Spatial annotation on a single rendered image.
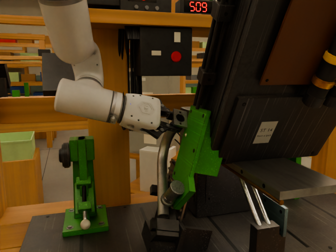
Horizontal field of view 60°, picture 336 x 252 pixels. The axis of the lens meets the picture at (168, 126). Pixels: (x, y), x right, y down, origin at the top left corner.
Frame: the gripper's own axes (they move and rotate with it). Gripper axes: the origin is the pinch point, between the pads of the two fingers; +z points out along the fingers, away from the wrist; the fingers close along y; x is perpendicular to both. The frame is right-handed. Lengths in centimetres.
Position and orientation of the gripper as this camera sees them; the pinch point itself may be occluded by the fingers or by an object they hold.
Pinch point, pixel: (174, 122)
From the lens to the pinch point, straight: 81.4
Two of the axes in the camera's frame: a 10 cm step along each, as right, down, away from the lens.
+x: -3.7, 5.4, 7.5
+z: 9.3, 2.1, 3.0
